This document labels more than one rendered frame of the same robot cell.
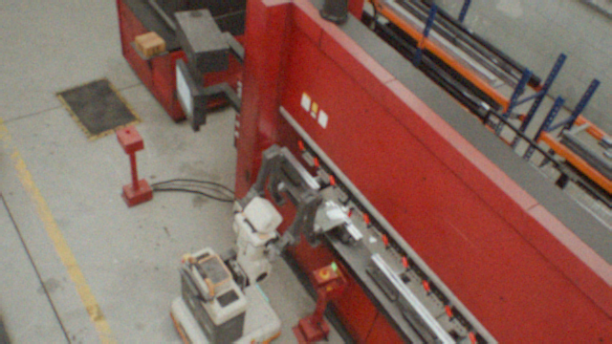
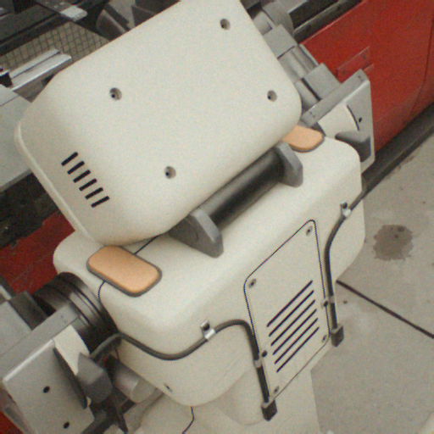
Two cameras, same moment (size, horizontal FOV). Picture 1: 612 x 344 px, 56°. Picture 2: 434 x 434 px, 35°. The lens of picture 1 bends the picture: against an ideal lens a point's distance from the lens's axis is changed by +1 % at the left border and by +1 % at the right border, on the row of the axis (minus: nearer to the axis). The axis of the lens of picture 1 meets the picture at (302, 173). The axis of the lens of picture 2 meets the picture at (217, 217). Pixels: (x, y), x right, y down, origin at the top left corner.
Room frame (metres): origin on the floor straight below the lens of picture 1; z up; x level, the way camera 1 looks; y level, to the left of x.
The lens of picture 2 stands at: (2.33, 0.72, 1.67)
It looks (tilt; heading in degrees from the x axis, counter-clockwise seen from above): 44 degrees down; 271
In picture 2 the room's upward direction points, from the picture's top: 7 degrees counter-clockwise
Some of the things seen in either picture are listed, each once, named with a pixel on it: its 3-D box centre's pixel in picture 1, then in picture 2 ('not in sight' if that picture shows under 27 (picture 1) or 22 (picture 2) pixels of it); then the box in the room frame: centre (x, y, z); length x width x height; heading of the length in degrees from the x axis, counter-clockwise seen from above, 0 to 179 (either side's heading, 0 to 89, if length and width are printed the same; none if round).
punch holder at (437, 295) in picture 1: (439, 292); not in sight; (2.06, -0.98, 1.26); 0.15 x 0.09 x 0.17; 42
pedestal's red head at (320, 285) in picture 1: (327, 281); not in sight; (2.33, -0.33, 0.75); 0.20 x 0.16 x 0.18; 35
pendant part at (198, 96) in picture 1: (191, 95); not in sight; (3.30, 0.93, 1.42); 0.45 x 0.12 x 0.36; 32
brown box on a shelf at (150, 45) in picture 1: (148, 43); not in sight; (4.36, 1.64, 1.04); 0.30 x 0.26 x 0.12; 43
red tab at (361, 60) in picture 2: not in sight; (355, 69); (1.92, -0.90, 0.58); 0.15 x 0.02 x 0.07; 42
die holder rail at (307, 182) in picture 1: (298, 171); not in sight; (3.20, 0.04, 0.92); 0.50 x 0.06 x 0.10; 42
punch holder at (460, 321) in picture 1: (462, 317); not in sight; (1.91, -1.11, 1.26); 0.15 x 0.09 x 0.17; 42
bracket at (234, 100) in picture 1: (225, 102); not in sight; (3.58, 0.74, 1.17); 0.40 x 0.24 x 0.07; 42
